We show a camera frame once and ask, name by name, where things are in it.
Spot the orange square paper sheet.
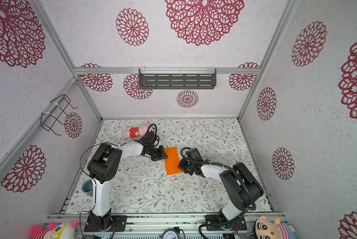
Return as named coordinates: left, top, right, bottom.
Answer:
left=164, top=147, right=182, bottom=175

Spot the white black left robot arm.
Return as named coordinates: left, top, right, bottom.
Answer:
left=87, top=141, right=168, bottom=217

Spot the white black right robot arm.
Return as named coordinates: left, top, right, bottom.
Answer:
left=178, top=158, right=264, bottom=222

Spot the pink pig plush toy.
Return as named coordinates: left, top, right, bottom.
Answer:
left=126, top=124, right=149, bottom=138

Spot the round gauge clock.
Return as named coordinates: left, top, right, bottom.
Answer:
left=161, top=227, right=180, bottom=239

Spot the teal cup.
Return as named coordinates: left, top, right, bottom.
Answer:
left=81, top=180, right=94, bottom=197

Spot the boy face plush toy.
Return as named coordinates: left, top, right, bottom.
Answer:
left=253, top=216, right=296, bottom=239

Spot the pink white plush toy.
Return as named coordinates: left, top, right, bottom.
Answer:
left=30, top=221, right=78, bottom=239

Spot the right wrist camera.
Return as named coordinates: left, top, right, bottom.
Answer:
left=186, top=148, right=203, bottom=161

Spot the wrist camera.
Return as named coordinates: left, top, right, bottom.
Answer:
left=142, top=131, right=159, bottom=146
left=186, top=148, right=203, bottom=161

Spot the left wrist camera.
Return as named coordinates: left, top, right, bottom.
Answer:
left=142, top=131, right=159, bottom=146

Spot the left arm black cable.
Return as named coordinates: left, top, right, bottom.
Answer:
left=79, top=142, right=119, bottom=180

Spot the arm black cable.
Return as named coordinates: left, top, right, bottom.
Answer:
left=79, top=142, right=119, bottom=180
left=180, top=147, right=257, bottom=239

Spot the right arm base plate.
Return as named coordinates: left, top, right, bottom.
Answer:
left=205, top=214, right=247, bottom=231

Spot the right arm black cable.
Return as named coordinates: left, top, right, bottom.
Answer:
left=180, top=147, right=257, bottom=239

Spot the grey wall shelf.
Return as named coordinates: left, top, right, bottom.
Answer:
left=139, top=68, right=217, bottom=90

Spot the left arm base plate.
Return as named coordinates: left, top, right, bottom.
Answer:
left=84, top=215, right=128, bottom=233

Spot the black wire wall rack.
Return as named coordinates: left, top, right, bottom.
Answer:
left=39, top=94, right=78, bottom=136

